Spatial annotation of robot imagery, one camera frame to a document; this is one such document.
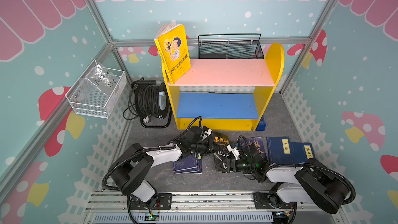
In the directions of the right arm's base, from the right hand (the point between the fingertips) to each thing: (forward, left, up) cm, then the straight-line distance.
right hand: (220, 167), depth 81 cm
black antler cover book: (+12, -1, +7) cm, 14 cm away
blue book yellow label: (+10, -35, -2) cm, 36 cm away
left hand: (+6, 0, +6) cm, 8 cm away
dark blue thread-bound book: (+2, +16, -1) cm, 16 cm away
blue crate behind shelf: (+25, -28, +1) cm, 37 cm away
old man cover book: (+15, -23, -2) cm, 28 cm away
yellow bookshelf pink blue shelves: (+60, -10, -6) cm, 61 cm away
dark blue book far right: (+10, -49, -5) cm, 50 cm away
